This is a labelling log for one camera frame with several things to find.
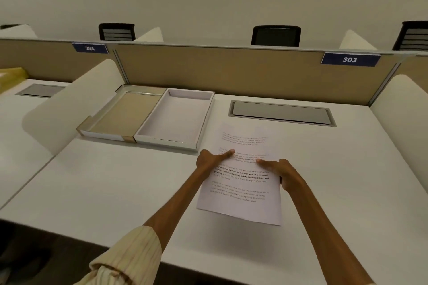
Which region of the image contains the person's right hand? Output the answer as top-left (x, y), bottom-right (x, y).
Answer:
top-left (256, 158), bottom-right (307, 193)

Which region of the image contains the person's left hand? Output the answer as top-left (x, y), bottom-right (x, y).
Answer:
top-left (195, 149), bottom-right (235, 176)

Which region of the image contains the white printed paper sheet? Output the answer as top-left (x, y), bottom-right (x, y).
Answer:
top-left (196, 122), bottom-right (282, 226)

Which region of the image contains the person's right forearm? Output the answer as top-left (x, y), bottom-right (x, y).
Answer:
top-left (284, 178), bottom-right (377, 285)

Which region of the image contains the person's left forearm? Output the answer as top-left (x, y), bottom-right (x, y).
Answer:
top-left (143, 165), bottom-right (217, 255)

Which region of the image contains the white open box tray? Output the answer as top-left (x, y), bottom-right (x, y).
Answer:
top-left (133, 87), bottom-right (215, 153)

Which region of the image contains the beige desk partition panel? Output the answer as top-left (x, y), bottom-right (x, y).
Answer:
top-left (395, 54), bottom-right (428, 79)
top-left (113, 42), bottom-right (402, 107)
top-left (0, 38), bottom-right (130, 84)

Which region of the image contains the box lid with beige inside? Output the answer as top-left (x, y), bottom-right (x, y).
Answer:
top-left (76, 85), bottom-right (168, 144)

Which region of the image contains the black office chair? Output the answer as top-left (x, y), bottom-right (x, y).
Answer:
top-left (251, 25), bottom-right (302, 47)
top-left (392, 21), bottom-right (428, 51)
top-left (98, 23), bottom-right (136, 42)

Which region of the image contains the blue desk number label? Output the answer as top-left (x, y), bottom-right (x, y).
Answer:
top-left (72, 42), bottom-right (109, 54)
top-left (321, 52), bottom-right (381, 67)

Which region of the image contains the white curved side divider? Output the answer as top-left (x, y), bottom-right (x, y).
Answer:
top-left (0, 24), bottom-right (38, 40)
top-left (338, 29), bottom-right (379, 51)
top-left (133, 26), bottom-right (165, 43)
top-left (21, 58), bottom-right (126, 156)
top-left (369, 74), bottom-right (428, 195)

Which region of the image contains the cream striped shirt sleeve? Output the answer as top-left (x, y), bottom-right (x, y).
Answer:
top-left (74, 226), bottom-right (163, 285)

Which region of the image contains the yellow package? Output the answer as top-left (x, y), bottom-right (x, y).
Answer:
top-left (0, 67), bottom-right (29, 94)

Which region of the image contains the grey desk cable cover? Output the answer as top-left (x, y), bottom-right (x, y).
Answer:
top-left (228, 100), bottom-right (337, 128)
top-left (15, 83), bottom-right (66, 99)

